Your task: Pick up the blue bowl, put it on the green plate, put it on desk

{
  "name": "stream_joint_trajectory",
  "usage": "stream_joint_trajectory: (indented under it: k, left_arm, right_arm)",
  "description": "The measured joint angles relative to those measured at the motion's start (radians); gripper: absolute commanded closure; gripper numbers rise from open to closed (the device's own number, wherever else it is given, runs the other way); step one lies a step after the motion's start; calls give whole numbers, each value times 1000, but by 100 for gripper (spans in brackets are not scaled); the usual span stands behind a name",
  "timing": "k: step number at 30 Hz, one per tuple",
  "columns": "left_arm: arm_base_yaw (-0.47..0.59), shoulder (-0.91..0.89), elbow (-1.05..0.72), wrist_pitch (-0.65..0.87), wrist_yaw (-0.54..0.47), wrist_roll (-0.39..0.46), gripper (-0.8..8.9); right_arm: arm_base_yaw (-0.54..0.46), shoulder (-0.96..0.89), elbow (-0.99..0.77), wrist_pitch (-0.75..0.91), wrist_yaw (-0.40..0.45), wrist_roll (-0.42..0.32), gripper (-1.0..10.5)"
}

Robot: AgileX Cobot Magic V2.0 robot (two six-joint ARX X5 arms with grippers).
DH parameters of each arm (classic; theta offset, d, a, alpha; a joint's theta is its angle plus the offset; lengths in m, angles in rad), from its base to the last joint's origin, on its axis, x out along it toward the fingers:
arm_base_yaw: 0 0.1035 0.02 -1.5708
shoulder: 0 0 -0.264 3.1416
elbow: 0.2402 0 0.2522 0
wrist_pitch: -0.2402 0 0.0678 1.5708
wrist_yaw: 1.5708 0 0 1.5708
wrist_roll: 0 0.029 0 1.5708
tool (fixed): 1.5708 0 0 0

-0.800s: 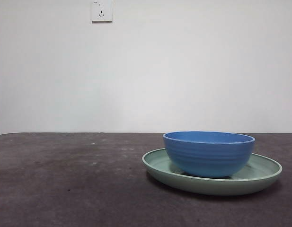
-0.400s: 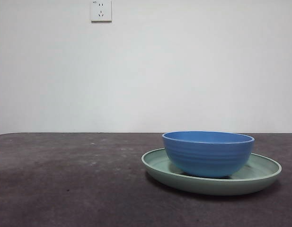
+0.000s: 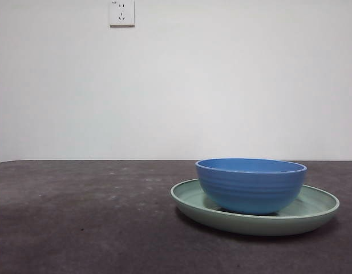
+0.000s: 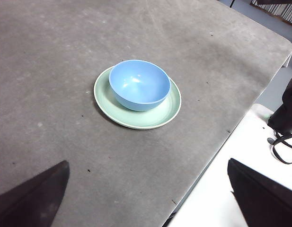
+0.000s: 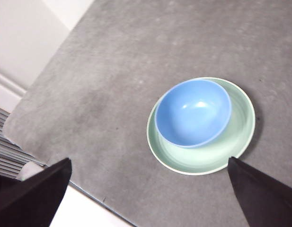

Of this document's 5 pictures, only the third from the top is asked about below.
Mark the blue ribbed bowl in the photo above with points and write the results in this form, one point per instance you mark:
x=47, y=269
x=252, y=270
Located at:
x=250, y=191

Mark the pale green plate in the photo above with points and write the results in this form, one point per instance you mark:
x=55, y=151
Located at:
x=250, y=225

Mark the white wall socket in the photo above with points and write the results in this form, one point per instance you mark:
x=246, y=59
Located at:
x=121, y=20

